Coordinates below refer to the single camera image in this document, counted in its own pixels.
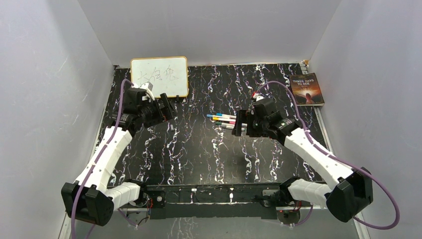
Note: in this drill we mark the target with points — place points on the light blue capped marker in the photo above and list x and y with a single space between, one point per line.
226 116

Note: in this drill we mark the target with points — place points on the dark paperback book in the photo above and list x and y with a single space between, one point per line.
306 90

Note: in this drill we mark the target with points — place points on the grey capped marker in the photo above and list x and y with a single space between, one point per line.
243 127

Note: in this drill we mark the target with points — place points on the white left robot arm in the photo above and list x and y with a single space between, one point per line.
105 165

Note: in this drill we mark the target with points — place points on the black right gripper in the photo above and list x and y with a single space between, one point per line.
246 116

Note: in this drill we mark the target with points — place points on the small whiteboard with writing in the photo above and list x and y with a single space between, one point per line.
167 75

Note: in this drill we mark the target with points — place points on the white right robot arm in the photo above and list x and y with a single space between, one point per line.
323 171

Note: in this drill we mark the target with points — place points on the yellow capped marker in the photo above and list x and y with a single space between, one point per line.
224 119

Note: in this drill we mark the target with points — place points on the aluminium frame rail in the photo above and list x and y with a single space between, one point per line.
343 200

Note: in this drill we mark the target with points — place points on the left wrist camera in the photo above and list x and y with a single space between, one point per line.
148 88

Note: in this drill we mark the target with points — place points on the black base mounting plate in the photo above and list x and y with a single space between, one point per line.
215 200

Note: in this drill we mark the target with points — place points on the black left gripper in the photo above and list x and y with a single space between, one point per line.
168 113

